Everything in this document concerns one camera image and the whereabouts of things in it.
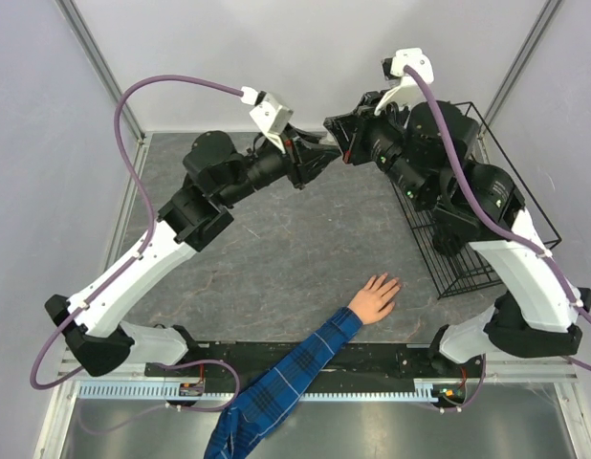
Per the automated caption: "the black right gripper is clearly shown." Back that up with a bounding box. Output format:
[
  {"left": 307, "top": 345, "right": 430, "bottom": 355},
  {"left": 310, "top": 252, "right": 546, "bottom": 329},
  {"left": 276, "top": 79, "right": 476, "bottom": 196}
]
[{"left": 327, "top": 91, "right": 430, "bottom": 209}]

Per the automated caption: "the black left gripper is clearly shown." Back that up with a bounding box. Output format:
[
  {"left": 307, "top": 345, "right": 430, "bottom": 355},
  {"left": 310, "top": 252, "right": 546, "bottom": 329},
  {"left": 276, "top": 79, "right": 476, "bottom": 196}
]
[{"left": 221, "top": 122, "right": 338, "bottom": 206}]

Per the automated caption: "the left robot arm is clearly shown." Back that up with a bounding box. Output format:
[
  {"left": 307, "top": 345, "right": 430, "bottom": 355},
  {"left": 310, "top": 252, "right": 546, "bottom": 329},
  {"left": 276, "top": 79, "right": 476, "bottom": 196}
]
[{"left": 45, "top": 126, "right": 340, "bottom": 377}]

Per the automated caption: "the blue plaid sleeved forearm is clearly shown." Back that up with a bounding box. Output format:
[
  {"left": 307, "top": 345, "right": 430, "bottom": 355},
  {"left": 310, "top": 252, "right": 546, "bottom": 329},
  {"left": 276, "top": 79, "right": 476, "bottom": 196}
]
[{"left": 204, "top": 307, "right": 362, "bottom": 458}]

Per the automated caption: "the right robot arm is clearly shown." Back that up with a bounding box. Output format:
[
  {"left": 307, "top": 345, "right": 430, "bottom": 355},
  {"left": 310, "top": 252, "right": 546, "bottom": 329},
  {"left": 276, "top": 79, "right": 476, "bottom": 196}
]
[{"left": 323, "top": 92, "right": 591, "bottom": 377}]

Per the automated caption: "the person's bare hand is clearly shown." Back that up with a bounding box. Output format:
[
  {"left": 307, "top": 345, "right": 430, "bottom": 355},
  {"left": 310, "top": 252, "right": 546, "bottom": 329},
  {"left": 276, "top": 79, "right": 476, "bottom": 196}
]
[{"left": 347, "top": 273, "right": 401, "bottom": 325}]

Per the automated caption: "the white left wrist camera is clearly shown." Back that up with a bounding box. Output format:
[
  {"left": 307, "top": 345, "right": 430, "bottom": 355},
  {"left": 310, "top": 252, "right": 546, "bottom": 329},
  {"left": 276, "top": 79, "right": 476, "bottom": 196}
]
[{"left": 240, "top": 86, "right": 294, "bottom": 154}]

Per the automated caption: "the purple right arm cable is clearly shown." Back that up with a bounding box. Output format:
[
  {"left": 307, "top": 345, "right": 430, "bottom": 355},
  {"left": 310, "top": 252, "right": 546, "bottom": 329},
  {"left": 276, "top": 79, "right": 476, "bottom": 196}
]
[{"left": 405, "top": 66, "right": 591, "bottom": 377}]

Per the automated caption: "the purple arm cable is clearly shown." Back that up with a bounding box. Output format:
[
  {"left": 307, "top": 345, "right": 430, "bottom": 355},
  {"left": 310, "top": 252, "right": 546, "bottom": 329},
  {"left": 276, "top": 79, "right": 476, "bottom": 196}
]
[
  {"left": 405, "top": 66, "right": 591, "bottom": 377},
  {"left": 29, "top": 75, "right": 247, "bottom": 391}
]

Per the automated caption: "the black wire dish rack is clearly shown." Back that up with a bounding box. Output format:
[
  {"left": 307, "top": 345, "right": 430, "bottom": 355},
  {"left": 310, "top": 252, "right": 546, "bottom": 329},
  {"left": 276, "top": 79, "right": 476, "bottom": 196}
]
[{"left": 392, "top": 101, "right": 562, "bottom": 298}]

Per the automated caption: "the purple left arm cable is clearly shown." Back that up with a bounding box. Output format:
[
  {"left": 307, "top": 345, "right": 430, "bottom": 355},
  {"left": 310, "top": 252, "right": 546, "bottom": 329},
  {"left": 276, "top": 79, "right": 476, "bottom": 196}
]
[{"left": 29, "top": 75, "right": 247, "bottom": 391}]

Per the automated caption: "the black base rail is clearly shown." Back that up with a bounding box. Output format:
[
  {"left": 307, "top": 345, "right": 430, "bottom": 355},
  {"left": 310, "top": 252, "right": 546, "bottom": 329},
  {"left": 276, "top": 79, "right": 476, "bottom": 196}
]
[{"left": 144, "top": 341, "right": 482, "bottom": 391}]

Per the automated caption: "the slotted cable duct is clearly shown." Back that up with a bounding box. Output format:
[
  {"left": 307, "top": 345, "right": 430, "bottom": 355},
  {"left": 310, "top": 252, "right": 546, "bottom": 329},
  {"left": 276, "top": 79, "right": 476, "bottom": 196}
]
[{"left": 77, "top": 381, "right": 466, "bottom": 403}]

